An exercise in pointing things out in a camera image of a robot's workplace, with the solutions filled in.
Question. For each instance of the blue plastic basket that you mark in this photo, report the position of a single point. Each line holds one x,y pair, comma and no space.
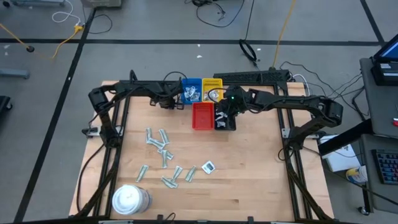
186,81

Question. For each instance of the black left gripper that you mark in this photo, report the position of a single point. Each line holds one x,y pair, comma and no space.
168,101

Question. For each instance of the black plastic basket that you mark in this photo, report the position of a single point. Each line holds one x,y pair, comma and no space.
231,123

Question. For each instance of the red plastic basket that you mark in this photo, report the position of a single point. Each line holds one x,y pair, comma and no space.
203,119

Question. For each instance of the white-lidded wipes canister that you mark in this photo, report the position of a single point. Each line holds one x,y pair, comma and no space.
130,199

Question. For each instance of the grey side cart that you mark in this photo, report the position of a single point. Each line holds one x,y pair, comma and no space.
379,102

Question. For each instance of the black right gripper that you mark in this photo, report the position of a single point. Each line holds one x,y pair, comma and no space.
234,99

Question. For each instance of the grey desk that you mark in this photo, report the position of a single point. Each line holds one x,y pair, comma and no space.
379,196

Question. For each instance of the white box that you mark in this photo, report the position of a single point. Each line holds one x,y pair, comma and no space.
340,160

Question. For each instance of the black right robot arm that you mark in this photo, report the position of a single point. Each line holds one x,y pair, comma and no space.
295,102

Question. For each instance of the yellow plastic basket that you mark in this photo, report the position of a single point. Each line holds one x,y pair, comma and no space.
212,83

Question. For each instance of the small wipes canister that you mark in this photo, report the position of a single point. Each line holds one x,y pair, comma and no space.
356,175

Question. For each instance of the black caster wheel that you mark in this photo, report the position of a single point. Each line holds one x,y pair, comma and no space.
4,104

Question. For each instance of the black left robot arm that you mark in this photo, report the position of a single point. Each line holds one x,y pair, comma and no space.
99,98

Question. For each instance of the white grey-print packet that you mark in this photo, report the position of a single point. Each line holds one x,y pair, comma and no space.
214,95

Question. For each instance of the black keyboard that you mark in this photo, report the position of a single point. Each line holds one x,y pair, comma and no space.
385,166

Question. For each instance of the open laptop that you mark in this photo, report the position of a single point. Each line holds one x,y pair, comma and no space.
388,51

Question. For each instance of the grey stand foot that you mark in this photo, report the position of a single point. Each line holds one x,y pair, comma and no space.
14,73

